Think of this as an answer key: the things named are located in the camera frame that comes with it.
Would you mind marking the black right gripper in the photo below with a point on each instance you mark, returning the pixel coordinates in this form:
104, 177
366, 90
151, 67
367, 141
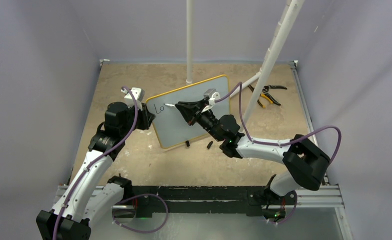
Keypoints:
192, 111

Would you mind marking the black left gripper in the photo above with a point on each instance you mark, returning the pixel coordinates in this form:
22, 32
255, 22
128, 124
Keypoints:
146, 116

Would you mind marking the yellow-framed whiteboard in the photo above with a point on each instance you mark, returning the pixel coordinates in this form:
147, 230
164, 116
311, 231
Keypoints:
178, 113

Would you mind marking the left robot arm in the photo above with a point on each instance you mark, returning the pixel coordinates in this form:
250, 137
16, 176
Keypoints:
78, 210

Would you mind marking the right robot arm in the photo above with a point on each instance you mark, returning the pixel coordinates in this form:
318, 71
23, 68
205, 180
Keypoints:
305, 162

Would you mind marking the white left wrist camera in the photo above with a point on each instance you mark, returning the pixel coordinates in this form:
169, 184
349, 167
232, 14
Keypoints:
134, 97

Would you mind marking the yellow-handled pliers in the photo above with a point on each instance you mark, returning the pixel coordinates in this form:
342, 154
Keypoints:
269, 98

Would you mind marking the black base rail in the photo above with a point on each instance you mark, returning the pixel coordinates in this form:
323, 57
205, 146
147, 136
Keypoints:
252, 201

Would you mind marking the white PVC pipe frame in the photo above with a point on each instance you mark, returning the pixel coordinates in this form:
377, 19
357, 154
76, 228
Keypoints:
240, 30

